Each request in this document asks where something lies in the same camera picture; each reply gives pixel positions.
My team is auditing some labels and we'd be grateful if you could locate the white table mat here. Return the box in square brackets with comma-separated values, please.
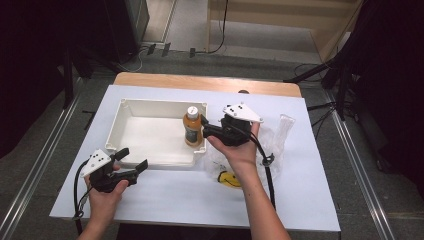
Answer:
[49, 84, 342, 232]

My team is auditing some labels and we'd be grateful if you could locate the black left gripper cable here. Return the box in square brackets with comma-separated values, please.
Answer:
[72, 159, 93, 236]

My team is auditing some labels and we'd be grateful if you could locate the black metal stand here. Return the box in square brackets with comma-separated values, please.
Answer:
[283, 54, 355, 121]
[62, 48, 75, 110]

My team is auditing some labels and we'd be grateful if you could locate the black hanging cable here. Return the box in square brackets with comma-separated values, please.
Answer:
[195, 0, 231, 55]

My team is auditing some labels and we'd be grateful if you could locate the light wooden furniture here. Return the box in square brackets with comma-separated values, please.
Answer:
[206, 0, 365, 63]

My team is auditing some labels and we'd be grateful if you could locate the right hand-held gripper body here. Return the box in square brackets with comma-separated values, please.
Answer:
[202, 102, 265, 148]

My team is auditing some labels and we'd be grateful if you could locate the aluminium floor rail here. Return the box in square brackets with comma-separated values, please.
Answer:
[0, 96, 82, 240]
[324, 89, 398, 240]

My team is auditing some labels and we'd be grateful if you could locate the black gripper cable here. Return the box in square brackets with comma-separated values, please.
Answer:
[233, 122, 278, 212]
[72, 159, 93, 236]

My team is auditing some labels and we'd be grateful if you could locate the person's right hand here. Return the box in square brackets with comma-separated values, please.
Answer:
[205, 121, 262, 172]

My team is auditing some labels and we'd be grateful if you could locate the white plastic bin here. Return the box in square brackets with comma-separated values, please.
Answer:
[104, 97, 208, 168]

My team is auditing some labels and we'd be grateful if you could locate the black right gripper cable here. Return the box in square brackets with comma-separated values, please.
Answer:
[233, 122, 278, 212]

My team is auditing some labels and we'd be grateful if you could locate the white floor cable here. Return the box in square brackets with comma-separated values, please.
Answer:
[124, 46, 149, 74]

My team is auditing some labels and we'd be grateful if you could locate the person's left hand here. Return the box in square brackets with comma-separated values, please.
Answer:
[83, 162, 131, 228]

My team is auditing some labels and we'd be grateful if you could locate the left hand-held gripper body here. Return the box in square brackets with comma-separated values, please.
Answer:
[79, 148, 130, 194]

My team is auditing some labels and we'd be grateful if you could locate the black cabinet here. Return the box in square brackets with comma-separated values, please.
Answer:
[101, 0, 150, 65]

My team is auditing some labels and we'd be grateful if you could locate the orange drink bottle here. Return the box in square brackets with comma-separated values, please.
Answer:
[182, 105, 205, 148]

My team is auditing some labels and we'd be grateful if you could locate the clear plastic bag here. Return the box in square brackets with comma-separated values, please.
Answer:
[203, 113, 297, 192]

